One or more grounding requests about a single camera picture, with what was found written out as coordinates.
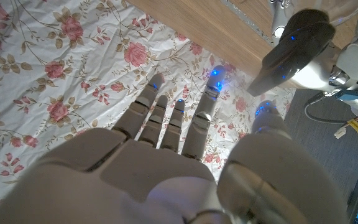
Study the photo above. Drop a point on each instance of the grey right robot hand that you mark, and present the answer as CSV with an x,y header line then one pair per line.
x,y
135,186

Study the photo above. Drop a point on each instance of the white connector with yellow tag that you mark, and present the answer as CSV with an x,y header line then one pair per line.
x,y
357,129

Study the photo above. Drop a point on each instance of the floral print backdrop cloth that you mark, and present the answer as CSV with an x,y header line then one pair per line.
x,y
42,93

